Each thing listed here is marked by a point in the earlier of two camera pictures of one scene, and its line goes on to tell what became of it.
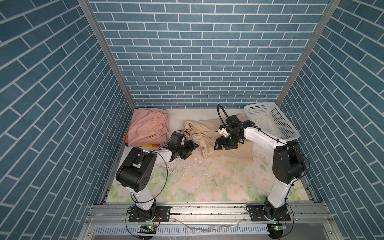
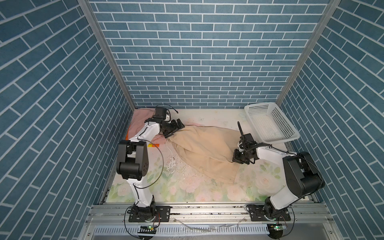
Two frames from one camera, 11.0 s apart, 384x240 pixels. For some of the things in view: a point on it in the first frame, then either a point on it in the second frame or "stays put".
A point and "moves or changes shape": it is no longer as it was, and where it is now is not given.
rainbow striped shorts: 145,145 stays put
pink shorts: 148,126 stays put
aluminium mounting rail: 111,221 stays put
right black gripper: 224,144 -> 236,158
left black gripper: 189,148 -> 174,127
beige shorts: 204,133 moves or changes shape
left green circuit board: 148,229 stays put
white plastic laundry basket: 268,117 stays put
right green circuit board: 278,226 stays put
